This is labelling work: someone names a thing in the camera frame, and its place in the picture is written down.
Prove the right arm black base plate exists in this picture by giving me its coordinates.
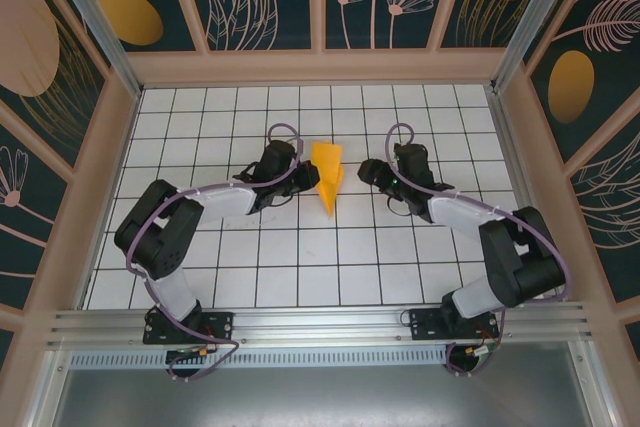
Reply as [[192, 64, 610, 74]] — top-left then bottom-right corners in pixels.
[[408, 307, 500, 343]]

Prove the long aluminium mounting rail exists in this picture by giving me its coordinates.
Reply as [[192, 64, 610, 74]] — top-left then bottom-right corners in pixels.
[[47, 301, 596, 348]]

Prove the grey sheet metal shelf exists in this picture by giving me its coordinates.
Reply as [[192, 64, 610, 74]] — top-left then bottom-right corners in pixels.
[[47, 341, 619, 427]]

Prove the small black controller board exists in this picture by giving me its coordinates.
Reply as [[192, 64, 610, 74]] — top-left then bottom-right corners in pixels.
[[166, 345, 217, 362], [447, 341, 501, 366]]

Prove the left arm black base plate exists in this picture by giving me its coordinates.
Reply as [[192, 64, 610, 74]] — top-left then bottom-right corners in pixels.
[[143, 310, 235, 346]]

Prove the orange cloth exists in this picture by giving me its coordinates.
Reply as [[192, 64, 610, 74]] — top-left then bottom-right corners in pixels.
[[310, 141, 346, 221]]

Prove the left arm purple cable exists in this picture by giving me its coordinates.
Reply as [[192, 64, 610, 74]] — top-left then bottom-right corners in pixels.
[[124, 121, 307, 384]]

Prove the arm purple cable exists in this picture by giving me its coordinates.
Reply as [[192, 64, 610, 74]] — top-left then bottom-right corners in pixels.
[[124, 121, 307, 384], [388, 121, 574, 379]]

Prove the perforated metal cable tray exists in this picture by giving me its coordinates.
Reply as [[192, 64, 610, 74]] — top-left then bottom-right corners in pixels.
[[69, 350, 449, 368]]

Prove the aluminium side rail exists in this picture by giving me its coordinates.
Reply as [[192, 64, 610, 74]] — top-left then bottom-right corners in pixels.
[[487, 86, 566, 304]]

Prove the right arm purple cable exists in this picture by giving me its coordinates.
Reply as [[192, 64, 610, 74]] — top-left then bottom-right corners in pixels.
[[388, 121, 574, 379]]

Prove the aluminium corner post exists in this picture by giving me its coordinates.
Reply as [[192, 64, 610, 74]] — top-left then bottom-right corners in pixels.
[[489, 0, 586, 94], [39, 0, 145, 99]]

